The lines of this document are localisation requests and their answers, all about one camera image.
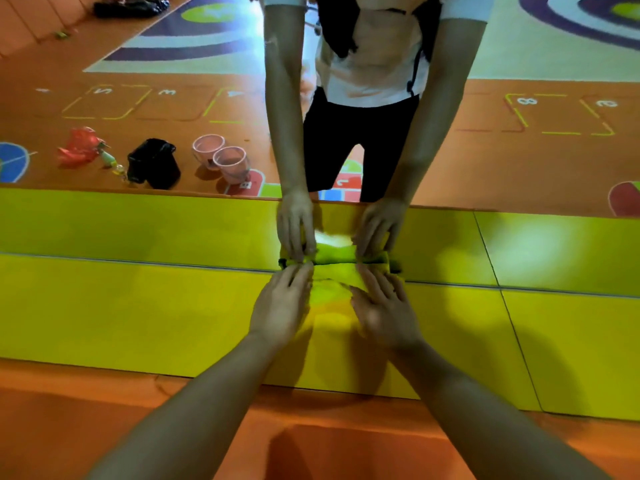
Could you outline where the yellow-green cloth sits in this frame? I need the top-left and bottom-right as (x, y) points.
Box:
(278, 232), (402, 340)

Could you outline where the yellow padded mat panel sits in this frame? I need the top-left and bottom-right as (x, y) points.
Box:
(473, 210), (640, 298)
(0, 187), (499, 287)
(0, 253), (543, 412)
(501, 289), (640, 422)

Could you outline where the black plastic bag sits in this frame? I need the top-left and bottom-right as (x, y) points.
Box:
(126, 138), (182, 191)

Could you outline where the black chest harness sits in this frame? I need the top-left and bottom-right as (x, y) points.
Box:
(315, 0), (443, 96)

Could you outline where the pink plastic cup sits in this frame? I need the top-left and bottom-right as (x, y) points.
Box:
(192, 134), (227, 171)
(212, 146), (251, 186)

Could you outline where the person's left forearm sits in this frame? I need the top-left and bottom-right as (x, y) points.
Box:
(85, 333), (296, 480)

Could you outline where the person's right forearm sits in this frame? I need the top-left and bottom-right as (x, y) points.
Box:
(387, 340), (614, 480)

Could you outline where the colourful toy string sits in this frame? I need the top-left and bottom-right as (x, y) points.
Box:
(97, 141), (129, 183)

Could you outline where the person's left hand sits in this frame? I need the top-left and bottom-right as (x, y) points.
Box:
(249, 262), (315, 348)

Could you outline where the person's right hand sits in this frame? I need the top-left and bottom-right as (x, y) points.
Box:
(349, 264), (425, 353)

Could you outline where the red plastic bag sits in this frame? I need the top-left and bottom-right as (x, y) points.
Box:
(56, 127), (107, 170)

